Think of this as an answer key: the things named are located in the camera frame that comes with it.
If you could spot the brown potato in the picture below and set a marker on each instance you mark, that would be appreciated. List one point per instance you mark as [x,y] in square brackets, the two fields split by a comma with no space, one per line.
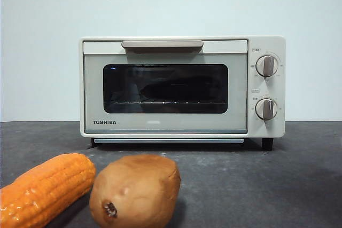
[137,188]

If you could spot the cream Toshiba toaster oven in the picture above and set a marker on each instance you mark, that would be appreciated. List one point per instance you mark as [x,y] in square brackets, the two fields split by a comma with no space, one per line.
[280,92]

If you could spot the beige oven knob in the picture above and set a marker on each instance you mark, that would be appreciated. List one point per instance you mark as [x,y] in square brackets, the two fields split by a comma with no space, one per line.
[266,109]
[266,65]

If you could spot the metal oven crumb tray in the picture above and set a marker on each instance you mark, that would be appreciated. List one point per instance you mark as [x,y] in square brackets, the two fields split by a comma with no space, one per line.
[168,141]

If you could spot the orange corn cob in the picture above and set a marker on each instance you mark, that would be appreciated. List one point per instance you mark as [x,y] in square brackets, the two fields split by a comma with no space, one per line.
[48,188]

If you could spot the dark purple eggplant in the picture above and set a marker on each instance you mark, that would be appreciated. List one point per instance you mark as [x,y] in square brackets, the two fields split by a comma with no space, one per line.
[179,90]

